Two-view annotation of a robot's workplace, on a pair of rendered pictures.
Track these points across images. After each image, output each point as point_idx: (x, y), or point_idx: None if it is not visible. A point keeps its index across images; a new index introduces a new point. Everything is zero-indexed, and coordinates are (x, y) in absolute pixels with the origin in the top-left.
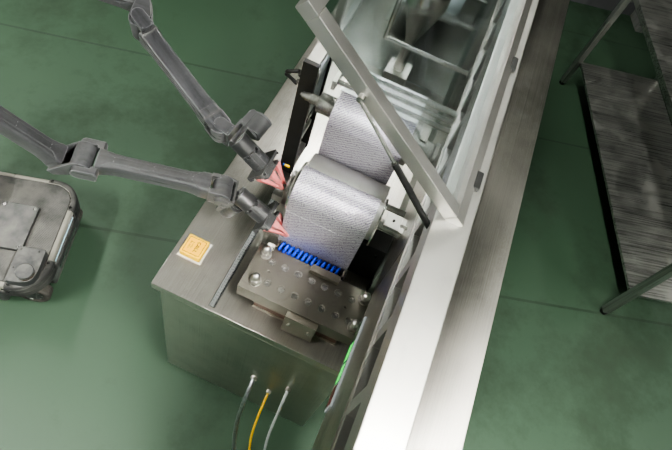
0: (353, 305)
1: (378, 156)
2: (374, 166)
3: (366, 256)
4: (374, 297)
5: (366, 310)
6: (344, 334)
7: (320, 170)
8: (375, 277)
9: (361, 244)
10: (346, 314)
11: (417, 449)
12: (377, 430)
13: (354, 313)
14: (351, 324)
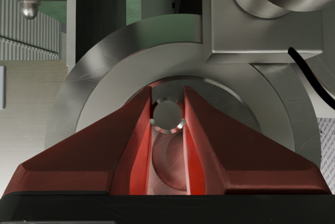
0: None
1: (328, 180)
2: (327, 134)
3: None
4: (42, 108)
5: (35, 66)
6: None
7: (322, 112)
8: None
9: (176, 10)
10: None
11: None
12: None
13: None
14: (21, 8)
